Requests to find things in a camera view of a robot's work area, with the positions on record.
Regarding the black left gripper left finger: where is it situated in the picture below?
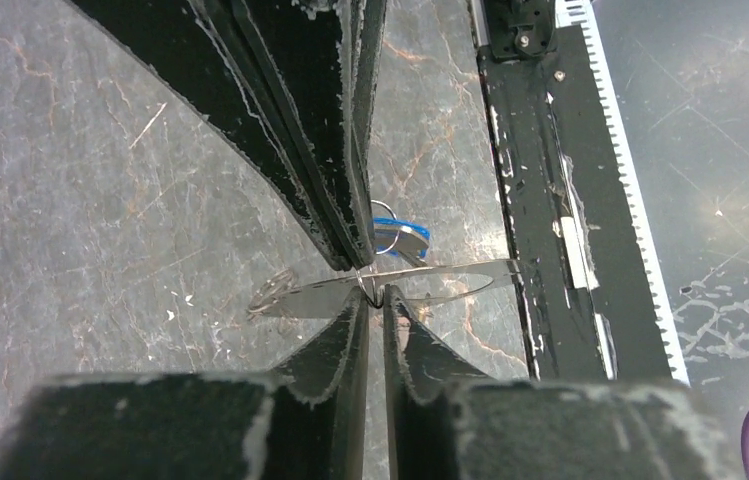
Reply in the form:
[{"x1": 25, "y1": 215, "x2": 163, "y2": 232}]
[{"x1": 0, "y1": 288, "x2": 369, "y2": 479}]

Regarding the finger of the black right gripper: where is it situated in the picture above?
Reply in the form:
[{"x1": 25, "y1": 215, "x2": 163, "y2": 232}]
[
  {"x1": 231, "y1": 1, "x2": 387, "y2": 267},
  {"x1": 76, "y1": 1, "x2": 322, "y2": 254}
]

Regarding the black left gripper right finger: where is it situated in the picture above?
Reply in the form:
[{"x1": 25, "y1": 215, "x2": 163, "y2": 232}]
[{"x1": 383, "y1": 285, "x2": 743, "y2": 479}]

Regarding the blue tagged key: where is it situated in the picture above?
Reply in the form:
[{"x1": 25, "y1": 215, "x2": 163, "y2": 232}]
[{"x1": 371, "y1": 200, "x2": 431, "y2": 267}]

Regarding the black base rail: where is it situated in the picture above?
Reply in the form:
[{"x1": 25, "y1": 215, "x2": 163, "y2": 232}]
[{"x1": 471, "y1": 1, "x2": 675, "y2": 380}]

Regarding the white toothed cable duct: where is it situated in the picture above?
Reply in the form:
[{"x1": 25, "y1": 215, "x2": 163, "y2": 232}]
[{"x1": 556, "y1": 1, "x2": 690, "y2": 386}]

